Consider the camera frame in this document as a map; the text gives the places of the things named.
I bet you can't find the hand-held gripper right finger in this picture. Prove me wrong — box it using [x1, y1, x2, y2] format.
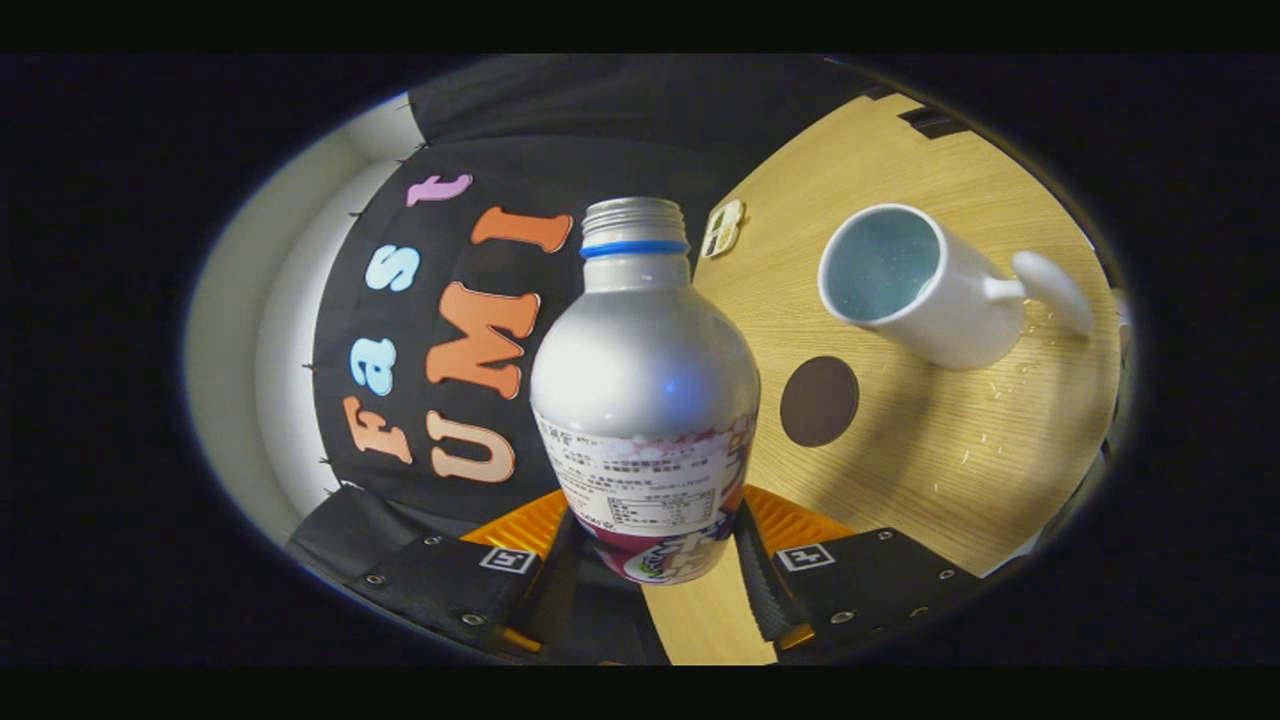
[735, 485, 986, 656]

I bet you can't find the wooden table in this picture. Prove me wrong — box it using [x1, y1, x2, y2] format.
[640, 93, 1126, 666]

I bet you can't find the white cup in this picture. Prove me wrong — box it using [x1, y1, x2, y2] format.
[817, 203, 1095, 371]

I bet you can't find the silver juice bottle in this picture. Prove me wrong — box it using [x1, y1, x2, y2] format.
[530, 197, 762, 586]

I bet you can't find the white divided sauce tray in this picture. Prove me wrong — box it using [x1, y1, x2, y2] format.
[700, 199, 747, 259]

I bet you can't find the black backdrop cloth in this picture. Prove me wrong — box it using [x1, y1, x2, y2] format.
[290, 55, 881, 666]

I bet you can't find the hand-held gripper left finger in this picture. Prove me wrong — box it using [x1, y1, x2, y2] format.
[345, 488, 583, 661]

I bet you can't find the brown round coaster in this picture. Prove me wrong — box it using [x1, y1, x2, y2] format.
[779, 356, 861, 448]

